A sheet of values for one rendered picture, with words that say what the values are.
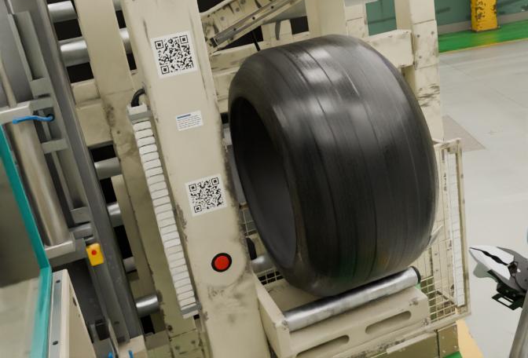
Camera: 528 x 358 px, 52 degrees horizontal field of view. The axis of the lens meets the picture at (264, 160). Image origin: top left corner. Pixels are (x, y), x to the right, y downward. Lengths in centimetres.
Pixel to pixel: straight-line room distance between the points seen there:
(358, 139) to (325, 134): 6
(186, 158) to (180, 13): 28
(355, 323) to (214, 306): 31
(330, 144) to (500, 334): 179
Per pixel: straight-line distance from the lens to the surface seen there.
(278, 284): 155
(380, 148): 102
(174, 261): 117
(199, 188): 111
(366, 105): 104
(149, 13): 104
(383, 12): 1050
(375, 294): 128
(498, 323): 270
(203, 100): 107
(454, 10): 1082
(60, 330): 72
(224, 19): 148
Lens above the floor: 162
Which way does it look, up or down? 19 degrees down
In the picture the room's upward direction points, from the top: 11 degrees counter-clockwise
